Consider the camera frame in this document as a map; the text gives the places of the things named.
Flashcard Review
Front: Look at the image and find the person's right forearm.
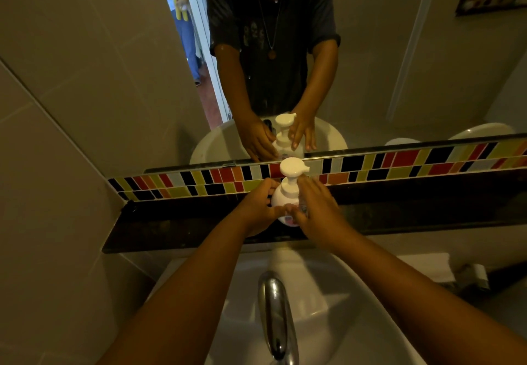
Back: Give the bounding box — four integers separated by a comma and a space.
328, 229, 527, 365

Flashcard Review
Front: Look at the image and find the person's right hand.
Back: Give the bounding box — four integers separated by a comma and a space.
285, 175, 354, 251

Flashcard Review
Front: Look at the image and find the wall mirror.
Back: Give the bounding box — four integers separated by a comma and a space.
0, 0, 527, 175

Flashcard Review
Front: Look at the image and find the white ceramic sink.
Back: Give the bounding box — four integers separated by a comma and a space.
146, 247, 429, 365

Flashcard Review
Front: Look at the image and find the chrome faucet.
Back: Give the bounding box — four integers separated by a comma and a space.
258, 272, 300, 365

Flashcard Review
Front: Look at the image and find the person's left forearm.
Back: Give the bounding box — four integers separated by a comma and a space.
96, 209, 253, 365

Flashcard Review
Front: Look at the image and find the dark stone shelf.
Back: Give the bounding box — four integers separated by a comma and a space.
102, 169, 527, 254

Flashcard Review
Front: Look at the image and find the person's left hand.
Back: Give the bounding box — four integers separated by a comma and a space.
236, 178, 288, 238

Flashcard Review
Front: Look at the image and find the white pump soap bottle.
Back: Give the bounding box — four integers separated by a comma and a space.
270, 157, 310, 227

